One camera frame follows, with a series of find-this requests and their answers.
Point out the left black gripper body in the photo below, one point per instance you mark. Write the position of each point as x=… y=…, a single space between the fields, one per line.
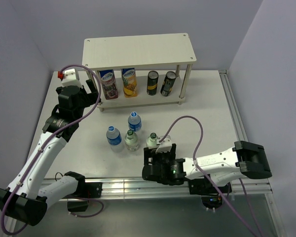
x=86 y=101

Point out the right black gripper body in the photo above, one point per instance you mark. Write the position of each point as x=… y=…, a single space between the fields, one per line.
x=160 y=158

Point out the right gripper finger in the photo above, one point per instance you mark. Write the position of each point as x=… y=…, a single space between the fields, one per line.
x=172 y=154
x=148 y=154

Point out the green-cap glass bottle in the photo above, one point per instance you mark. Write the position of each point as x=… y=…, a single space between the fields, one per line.
x=151 y=141
x=131 y=141

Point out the black Schweppes can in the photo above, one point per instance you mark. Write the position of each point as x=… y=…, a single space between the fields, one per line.
x=152 y=83
x=168 y=83

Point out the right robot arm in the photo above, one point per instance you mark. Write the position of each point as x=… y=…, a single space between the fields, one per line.
x=221 y=168

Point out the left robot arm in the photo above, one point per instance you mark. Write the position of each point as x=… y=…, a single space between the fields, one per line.
x=23 y=199

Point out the white two-tier shelf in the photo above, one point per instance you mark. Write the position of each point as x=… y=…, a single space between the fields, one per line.
x=144 y=53

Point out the grape juice carton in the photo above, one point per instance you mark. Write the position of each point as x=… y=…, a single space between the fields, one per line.
x=108 y=83

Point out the rear Pocari water bottle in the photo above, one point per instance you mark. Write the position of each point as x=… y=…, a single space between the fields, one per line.
x=134 y=122

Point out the pocari water bottle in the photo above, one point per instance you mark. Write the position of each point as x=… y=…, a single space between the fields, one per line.
x=114 y=139
x=134 y=122

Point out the front Pocari water bottle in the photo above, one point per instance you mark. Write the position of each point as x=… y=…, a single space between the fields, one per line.
x=114 y=139

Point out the pineapple juice carton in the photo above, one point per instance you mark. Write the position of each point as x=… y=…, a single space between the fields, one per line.
x=129 y=82

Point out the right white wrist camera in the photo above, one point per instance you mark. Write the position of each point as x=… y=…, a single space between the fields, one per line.
x=164 y=144

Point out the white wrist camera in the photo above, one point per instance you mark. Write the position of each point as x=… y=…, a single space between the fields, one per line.
x=164 y=144
x=69 y=77

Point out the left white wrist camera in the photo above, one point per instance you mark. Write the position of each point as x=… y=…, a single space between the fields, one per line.
x=69 y=77

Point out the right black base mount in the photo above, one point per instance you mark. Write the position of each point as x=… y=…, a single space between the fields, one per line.
x=210 y=197

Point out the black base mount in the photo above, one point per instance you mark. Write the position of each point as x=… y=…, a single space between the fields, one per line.
x=210 y=197
x=90 y=190

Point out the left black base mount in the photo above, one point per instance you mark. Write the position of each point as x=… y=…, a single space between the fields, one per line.
x=90 y=190

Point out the aluminium right side rail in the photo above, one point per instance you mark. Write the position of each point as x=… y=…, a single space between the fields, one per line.
x=236 y=118

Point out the aluminium rail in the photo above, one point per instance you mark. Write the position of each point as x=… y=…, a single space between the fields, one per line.
x=236 y=118
x=137 y=188

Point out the aluminium front rail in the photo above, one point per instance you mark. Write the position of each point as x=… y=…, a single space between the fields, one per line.
x=137 y=188

